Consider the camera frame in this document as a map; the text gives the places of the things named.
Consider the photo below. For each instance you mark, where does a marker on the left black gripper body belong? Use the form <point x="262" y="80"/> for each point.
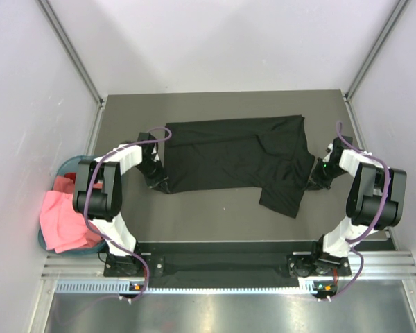
<point x="154" y="173"/>

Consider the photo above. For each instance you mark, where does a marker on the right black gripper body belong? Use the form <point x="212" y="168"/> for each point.
<point x="322" y="176"/>

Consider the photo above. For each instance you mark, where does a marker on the black t shirt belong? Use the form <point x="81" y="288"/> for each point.
<point x="270" y="153"/>

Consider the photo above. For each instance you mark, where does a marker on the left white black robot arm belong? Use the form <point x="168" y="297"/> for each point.
<point x="98" y="197"/>

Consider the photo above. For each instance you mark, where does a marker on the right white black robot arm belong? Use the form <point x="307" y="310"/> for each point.
<point x="375" y="202"/>

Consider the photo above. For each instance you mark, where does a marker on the red t shirt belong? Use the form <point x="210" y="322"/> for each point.
<point x="71" y="177"/>

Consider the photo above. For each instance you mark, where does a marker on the pink t shirt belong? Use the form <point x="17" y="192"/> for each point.
<point x="62" y="227"/>

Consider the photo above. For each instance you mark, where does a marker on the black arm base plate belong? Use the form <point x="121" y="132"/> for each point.
<point x="199" y="265"/>

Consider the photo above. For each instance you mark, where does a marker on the grey slotted cable duct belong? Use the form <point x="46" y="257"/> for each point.
<point x="126" y="287"/>

